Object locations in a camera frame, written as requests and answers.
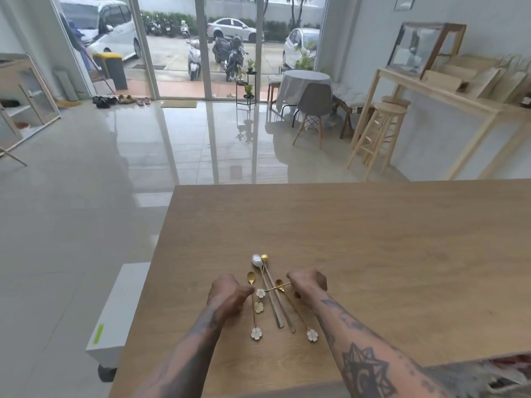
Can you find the row of parked motorcycles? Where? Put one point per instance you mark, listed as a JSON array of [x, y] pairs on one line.
[[157, 25]]

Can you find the white chair with wooden legs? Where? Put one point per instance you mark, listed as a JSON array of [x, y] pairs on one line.
[[14, 158]]

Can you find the dark bin with yellow lid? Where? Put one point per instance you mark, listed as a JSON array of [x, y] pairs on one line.
[[112, 72]]

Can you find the black metal plant stand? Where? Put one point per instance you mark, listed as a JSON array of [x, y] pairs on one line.
[[250, 72]]

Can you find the wooden bar stool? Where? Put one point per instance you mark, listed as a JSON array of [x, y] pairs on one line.
[[390, 108], [396, 99]]

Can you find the white hatchback car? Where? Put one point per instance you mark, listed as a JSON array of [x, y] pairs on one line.
[[296, 45]]

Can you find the white scooter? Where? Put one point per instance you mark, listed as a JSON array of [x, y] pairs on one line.
[[193, 60]]

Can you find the grey chair with wooden legs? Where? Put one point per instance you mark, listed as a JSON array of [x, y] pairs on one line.
[[315, 99]]

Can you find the silver sedan car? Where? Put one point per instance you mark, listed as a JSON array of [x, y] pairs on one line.
[[232, 28]]

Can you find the row of kraft paper bags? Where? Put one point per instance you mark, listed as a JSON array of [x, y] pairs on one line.
[[481, 82]]

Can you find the white leaning panels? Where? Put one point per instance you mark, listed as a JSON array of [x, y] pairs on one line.
[[66, 84]]

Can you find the wall picture frame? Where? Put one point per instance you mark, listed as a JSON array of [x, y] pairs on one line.
[[404, 1]]

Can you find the wooden glass-door cabinet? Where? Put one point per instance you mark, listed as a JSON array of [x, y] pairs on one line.
[[41, 99]]

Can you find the person's right forearm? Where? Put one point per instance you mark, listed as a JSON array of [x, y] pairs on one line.
[[365, 356]]

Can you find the small potted plant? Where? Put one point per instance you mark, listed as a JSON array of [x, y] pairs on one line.
[[249, 90], [240, 72], [250, 65]]

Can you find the row of shoes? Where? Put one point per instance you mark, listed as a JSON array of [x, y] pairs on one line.
[[101, 101]]

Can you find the light wooden box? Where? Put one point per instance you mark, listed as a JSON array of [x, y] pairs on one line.
[[442, 80]]

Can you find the light wooden console table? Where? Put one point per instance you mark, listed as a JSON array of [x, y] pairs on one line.
[[456, 99]]

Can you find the person's right hand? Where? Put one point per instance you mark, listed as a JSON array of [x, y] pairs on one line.
[[309, 286]]

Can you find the glass display case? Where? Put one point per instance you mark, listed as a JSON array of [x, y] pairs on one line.
[[415, 49]]

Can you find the large leafy plant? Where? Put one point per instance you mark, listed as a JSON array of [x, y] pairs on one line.
[[307, 60]]

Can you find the wooden bench with cushions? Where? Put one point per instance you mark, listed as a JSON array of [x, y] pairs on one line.
[[350, 95]]

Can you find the person's left hand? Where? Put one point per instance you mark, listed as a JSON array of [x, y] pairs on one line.
[[228, 296]]

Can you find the round table with grey cloth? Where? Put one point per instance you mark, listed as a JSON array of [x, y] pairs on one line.
[[303, 78]]

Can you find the tan doormat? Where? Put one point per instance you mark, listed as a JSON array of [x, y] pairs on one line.
[[178, 104]]

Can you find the small cushioned wooden stool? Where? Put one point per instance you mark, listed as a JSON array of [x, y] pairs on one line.
[[274, 79]]

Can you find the black motorcycle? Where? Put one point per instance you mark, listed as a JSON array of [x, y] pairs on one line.
[[228, 53]]

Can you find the sliding glass door frame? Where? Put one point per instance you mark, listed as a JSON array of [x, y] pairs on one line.
[[204, 45]]

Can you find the small black box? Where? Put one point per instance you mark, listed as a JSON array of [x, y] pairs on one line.
[[526, 100]]

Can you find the person's left forearm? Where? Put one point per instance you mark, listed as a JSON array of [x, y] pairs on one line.
[[186, 360]]

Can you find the white van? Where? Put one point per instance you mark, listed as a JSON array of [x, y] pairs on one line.
[[103, 28]]

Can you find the gold spoon with flower end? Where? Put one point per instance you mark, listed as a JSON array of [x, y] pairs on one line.
[[256, 333], [260, 293], [259, 307], [312, 335]]

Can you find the yellow broom head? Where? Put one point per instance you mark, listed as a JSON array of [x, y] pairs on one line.
[[68, 104]]

